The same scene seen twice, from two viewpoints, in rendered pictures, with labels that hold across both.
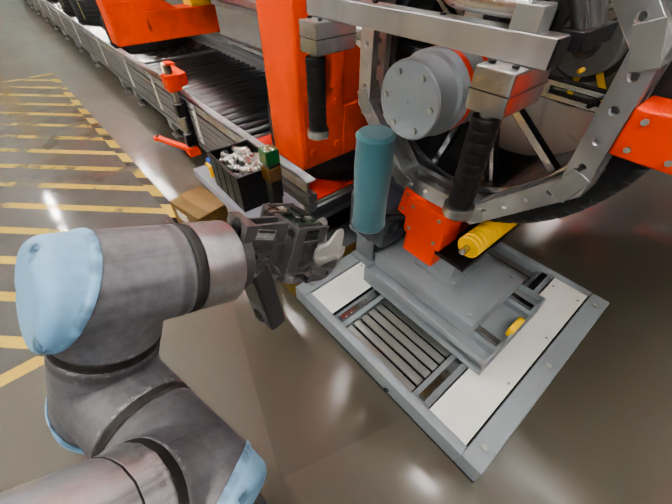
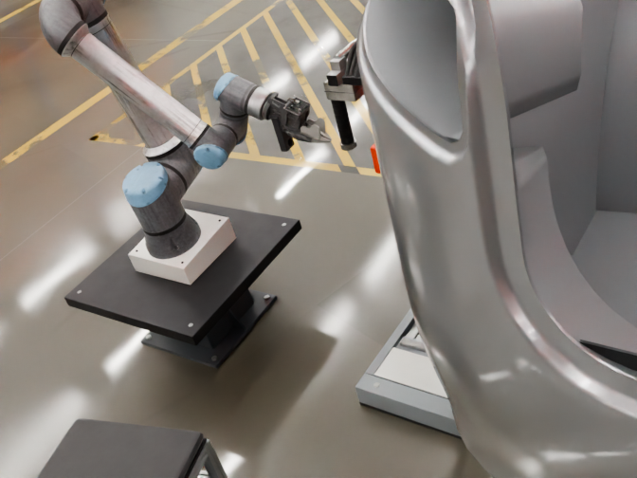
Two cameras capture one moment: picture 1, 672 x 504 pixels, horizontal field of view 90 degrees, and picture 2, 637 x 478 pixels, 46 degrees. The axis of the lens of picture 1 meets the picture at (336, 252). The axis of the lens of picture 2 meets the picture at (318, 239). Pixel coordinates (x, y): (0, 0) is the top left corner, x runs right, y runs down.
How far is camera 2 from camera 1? 2.03 m
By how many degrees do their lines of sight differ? 62
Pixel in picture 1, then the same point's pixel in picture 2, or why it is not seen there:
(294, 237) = (282, 111)
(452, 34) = not seen: hidden behind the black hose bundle
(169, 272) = (239, 95)
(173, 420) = (219, 131)
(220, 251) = (255, 99)
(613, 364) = not seen: outside the picture
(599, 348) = not seen: outside the picture
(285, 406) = (365, 284)
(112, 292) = (226, 91)
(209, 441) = (216, 137)
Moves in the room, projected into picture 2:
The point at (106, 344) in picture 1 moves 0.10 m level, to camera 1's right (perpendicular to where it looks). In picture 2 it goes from (223, 104) to (228, 118)
